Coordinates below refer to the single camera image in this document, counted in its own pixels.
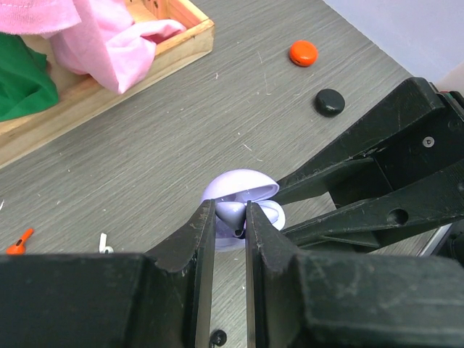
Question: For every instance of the black earbud case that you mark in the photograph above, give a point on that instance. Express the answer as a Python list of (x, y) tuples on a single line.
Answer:
[(329, 102)]

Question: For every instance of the pink t-shirt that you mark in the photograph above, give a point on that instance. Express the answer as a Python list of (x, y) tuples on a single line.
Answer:
[(99, 38)]

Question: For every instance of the orange earbud case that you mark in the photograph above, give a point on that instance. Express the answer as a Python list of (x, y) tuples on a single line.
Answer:
[(303, 53)]

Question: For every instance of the green shirt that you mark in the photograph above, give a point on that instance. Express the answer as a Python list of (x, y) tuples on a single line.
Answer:
[(26, 86)]

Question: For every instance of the purple earbud case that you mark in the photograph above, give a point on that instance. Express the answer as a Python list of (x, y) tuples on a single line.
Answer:
[(243, 185)]

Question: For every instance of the wooden clothes rack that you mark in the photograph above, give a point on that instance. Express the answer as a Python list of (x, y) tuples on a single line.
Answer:
[(81, 97)]

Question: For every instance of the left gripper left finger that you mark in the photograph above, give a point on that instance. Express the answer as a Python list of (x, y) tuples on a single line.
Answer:
[(159, 298)]

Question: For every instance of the white earbud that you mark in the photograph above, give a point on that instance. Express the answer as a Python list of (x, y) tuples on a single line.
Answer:
[(103, 247)]

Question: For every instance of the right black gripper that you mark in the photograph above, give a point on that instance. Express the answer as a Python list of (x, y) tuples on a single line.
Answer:
[(410, 134)]

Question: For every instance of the black earbud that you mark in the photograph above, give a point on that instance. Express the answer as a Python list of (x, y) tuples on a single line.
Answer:
[(218, 338)]

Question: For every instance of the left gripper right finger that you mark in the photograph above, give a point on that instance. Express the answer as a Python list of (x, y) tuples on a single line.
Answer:
[(300, 298)]

